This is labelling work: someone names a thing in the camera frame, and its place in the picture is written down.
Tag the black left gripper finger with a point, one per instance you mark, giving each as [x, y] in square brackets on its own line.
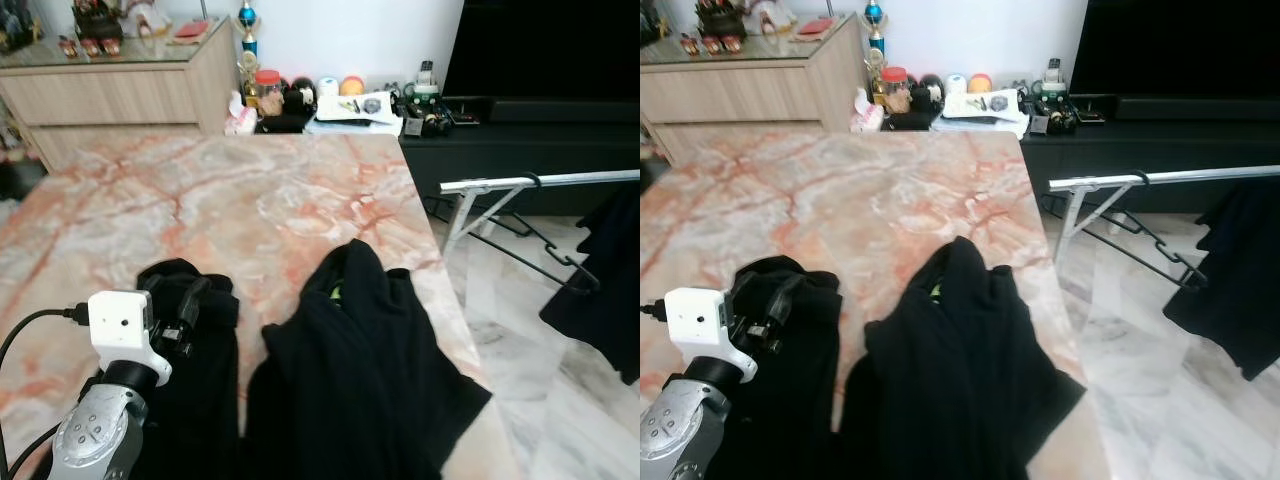
[200, 295]
[790, 290]

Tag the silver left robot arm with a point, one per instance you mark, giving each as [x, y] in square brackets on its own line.
[690, 430]
[95, 430]

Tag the marble top folding table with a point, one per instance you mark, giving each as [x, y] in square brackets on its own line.
[200, 200]
[820, 200]

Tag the white tissue pack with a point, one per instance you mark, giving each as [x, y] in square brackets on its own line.
[866, 118]
[240, 120]

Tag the light wooden cabinet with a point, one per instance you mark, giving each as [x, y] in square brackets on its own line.
[730, 95]
[100, 100]

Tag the red lidded jar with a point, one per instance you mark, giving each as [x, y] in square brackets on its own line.
[268, 95]
[895, 92]

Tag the stack of white papers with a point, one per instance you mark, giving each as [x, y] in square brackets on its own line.
[975, 118]
[345, 120]

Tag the black plush ball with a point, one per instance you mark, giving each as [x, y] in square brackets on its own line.
[305, 85]
[932, 83]

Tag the gold trophy cup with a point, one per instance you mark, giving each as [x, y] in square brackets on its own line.
[251, 65]
[877, 62]

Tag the white and blue ball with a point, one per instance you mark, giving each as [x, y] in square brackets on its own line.
[328, 86]
[955, 84]

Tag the silver metal clothes rack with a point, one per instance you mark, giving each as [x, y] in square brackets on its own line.
[1180, 176]
[560, 180]

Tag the orange plush ball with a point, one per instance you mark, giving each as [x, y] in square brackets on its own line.
[352, 86]
[979, 84]

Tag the red packet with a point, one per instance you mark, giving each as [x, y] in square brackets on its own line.
[816, 27]
[192, 30]

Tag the white and pink doll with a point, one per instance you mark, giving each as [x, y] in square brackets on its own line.
[148, 18]
[772, 16]

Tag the dark ornament basket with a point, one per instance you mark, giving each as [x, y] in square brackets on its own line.
[722, 18]
[98, 20]

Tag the blue trophy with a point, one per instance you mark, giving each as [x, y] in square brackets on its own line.
[874, 15]
[247, 17]

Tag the black TV cabinet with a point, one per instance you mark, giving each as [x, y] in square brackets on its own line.
[1150, 150]
[520, 150]

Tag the green and white container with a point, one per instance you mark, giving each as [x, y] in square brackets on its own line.
[427, 90]
[1053, 88]

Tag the black television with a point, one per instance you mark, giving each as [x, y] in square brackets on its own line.
[540, 50]
[1170, 45]

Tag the black soundbar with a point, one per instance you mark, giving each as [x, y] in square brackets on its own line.
[1200, 107]

